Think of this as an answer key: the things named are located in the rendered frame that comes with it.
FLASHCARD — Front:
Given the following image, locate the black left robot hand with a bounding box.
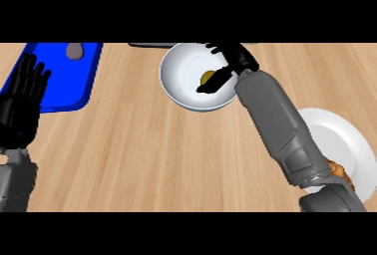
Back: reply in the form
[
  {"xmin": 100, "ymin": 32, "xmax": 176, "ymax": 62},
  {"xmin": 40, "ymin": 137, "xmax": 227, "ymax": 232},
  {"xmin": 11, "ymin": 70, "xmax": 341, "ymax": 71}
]
[{"xmin": 0, "ymin": 53, "xmax": 54, "ymax": 150}]

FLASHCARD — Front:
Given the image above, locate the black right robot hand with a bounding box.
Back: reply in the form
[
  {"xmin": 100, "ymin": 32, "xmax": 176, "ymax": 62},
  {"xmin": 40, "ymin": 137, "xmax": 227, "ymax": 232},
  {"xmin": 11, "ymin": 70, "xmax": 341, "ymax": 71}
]
[{"xmin": 196, "ymin": 42, "xmax": 261, "ymax": 95}]

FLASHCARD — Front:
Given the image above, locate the yellow lemon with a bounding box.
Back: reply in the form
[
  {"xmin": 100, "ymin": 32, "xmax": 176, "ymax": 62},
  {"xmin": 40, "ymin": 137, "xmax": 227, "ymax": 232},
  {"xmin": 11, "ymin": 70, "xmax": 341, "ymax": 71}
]
[{"xmin": 199, "ymin": 70, "xmax": 218, "ymax": 87}]

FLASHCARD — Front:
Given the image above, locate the white bowl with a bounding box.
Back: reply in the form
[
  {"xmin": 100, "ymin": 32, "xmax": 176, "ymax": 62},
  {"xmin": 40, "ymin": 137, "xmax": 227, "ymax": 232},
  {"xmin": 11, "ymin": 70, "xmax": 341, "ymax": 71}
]
[{"xmin": 160, "ymin": 42, "xmax": 240, "ymax": 113}]

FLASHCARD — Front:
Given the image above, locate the white plate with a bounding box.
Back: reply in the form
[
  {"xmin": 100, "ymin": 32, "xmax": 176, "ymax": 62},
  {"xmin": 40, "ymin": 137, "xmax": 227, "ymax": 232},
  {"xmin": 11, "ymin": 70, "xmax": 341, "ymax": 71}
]
[{"xmin": 296, "ymin": 107, "xmax": 377, "ymax": 204}]

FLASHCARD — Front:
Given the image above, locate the blue cutting board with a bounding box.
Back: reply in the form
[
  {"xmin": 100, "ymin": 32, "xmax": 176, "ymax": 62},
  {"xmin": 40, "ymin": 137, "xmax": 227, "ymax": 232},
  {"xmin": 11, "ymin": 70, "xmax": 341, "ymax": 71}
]
[{"xmin": 0, "ymin": 42, "xmax": 105, "ymax": 115}]

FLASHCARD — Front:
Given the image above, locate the dark grey flat object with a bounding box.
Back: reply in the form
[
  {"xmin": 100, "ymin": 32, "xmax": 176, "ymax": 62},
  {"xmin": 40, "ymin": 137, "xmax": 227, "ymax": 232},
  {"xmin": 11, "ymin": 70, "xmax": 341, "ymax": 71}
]
[{"xmin": 128, "ymin": 42, "xmax": 178, "ymax": 49}]

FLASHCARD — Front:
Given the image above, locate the grey oval object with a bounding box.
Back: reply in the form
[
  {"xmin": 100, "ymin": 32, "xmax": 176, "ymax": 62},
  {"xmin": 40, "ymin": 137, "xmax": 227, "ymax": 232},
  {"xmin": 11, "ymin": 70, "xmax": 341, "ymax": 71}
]
[{"xmin": 66, "ymin": 42, "xmax": 86, "ymax": 61}]

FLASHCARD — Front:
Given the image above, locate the orange brown food item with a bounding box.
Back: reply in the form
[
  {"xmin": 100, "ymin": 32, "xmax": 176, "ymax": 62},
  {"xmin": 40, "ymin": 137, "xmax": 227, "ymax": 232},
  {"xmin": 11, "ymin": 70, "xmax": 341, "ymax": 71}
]
[{"xmin": 326, "ymin": 158, "xmax": 357, "ymax": 192}]

